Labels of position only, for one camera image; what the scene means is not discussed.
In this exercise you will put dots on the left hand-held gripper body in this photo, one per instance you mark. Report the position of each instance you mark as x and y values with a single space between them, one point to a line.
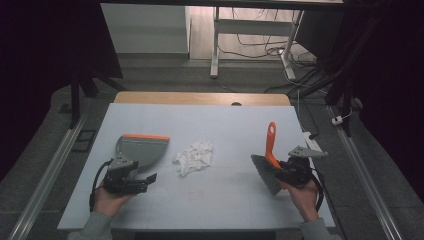
116 176

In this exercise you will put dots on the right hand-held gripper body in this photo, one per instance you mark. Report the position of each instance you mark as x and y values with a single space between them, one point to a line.
295 170

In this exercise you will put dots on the grey dustpan with orange edge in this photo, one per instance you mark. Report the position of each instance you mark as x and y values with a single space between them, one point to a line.
143 150

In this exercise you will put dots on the orange brush with grey bristles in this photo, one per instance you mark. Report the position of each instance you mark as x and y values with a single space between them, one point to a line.
270 146

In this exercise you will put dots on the pile of white paper scraps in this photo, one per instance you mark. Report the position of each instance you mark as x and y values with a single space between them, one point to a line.
195 156

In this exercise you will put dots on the person's left hand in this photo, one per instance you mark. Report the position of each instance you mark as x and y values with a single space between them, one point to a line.
108 201

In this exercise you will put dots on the person's right hand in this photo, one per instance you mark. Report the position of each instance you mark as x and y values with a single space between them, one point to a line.
303 200

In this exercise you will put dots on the white power strip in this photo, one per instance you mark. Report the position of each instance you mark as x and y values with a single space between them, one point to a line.
311 143

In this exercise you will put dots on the black plug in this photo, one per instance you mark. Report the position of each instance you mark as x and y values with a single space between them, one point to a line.
312 135

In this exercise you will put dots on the black floor plate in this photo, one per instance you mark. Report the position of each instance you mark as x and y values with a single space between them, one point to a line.
84 140

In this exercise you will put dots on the small white adapter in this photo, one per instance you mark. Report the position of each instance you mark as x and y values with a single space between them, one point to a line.
337 120

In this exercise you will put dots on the white board table cover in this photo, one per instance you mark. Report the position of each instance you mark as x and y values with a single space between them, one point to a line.
213 126

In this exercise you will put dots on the wooden table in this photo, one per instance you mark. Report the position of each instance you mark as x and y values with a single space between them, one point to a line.
186 97

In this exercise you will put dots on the black tripod stand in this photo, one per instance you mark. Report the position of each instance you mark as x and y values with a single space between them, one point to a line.
76 96

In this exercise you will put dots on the black metal stand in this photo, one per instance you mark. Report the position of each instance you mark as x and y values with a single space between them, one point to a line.
346 90

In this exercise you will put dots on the black curtain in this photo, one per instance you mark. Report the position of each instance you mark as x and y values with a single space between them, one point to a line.
36 60
393 83

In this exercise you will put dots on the white cabinet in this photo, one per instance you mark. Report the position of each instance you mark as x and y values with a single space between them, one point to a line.
146 30

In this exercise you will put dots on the aluminium rail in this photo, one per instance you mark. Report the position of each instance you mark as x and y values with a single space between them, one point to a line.
366 180
46 180

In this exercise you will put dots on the white desk frame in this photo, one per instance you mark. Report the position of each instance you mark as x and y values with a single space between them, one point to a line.
253 27

